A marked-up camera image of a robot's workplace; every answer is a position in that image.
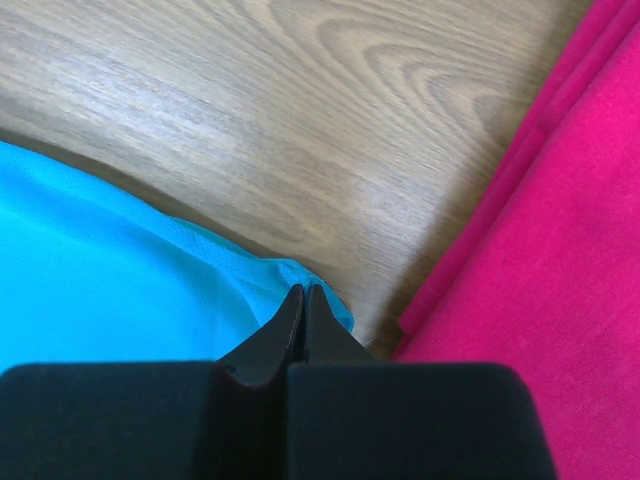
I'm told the teal t shirt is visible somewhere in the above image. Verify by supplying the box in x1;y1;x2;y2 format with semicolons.
0;139;356;376

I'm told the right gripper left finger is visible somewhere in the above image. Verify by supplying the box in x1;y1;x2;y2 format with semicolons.
1;288;303;479

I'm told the folded magenta t shirt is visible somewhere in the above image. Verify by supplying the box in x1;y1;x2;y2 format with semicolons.
394;1;639;479

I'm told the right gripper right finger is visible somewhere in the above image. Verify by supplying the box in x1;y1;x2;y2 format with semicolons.
287;286;557;479

